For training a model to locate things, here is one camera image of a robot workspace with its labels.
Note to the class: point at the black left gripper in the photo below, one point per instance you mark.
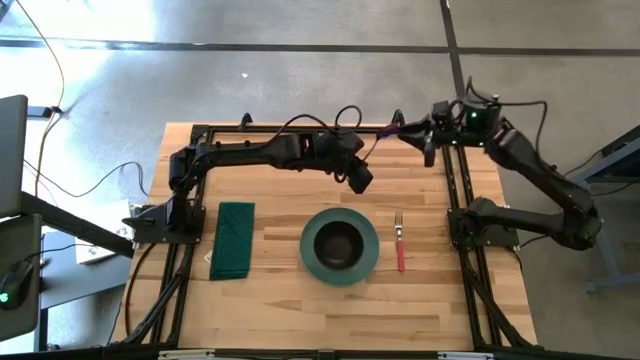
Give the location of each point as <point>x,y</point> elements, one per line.
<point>347,147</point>

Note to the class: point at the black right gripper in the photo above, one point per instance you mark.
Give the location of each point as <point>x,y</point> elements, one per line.
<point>445,132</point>

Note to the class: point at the black round bowl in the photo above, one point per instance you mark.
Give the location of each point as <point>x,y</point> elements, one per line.
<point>339,245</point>

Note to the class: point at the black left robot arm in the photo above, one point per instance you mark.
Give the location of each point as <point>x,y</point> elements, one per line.
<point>240,152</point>

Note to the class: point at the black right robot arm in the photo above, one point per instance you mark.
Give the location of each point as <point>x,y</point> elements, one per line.
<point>530,160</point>

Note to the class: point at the dark green cloth napkin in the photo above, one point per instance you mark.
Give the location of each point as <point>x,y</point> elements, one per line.
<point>232,240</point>

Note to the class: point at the blue grey metal table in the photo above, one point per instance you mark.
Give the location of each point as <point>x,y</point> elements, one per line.
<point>607,265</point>

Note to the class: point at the white paper box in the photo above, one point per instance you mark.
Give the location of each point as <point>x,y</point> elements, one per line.
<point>107,215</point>

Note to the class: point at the dark side desk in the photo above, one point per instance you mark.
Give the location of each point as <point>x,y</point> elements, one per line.
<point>75,225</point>

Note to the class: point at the black power adapter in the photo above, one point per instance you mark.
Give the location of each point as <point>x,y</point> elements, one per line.
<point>42,112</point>

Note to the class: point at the grey laptop lid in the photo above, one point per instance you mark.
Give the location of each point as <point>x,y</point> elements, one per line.
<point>12,155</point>

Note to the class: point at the black computer mouse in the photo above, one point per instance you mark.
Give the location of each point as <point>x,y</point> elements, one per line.
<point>15,285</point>

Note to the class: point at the black frame clamp knob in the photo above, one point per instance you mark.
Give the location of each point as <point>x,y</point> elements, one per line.
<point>246,121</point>
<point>398,118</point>

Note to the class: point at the black aluminium table frame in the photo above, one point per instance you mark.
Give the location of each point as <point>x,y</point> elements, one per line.
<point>230,129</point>

